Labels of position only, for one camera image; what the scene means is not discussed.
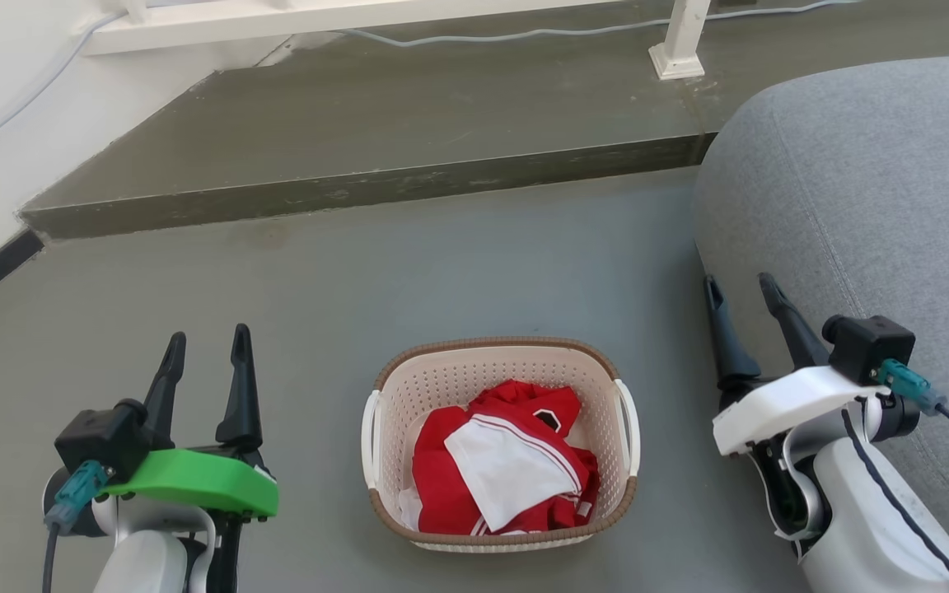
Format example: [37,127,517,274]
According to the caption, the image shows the teal camera connector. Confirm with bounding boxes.
[877,358,948,416]
[44,460,110,533]

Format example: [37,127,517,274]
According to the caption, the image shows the light grey cable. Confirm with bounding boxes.
[0,0,864,170]

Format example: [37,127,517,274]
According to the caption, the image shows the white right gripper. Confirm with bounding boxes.
[703,272,892,457]

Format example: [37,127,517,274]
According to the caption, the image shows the teal right camera connector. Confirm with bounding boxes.
[877,358,948,416]

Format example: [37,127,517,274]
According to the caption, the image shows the small white cloth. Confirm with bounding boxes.
[398,487,425,531]

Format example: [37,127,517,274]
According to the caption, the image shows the grey fabric sofa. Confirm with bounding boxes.
[694,53,949,593]

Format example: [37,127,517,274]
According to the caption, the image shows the white wooden railing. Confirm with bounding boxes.
[82,0,715,82]

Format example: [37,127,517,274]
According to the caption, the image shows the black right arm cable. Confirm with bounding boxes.
[840,407,949,593]

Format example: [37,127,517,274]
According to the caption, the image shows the cream plastic laundry basket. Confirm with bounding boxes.
[360,335,642,553]

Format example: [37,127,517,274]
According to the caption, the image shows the black left camera cable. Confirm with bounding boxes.
[40,527,61,593]

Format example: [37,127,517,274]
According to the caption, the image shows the teal left camera connector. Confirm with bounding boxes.
[44,460,110,533]

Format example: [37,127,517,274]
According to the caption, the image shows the white garment with red stripes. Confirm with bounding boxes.
[443,415,583,533]

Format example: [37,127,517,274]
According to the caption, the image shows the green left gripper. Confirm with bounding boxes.
[99,323,280,521]

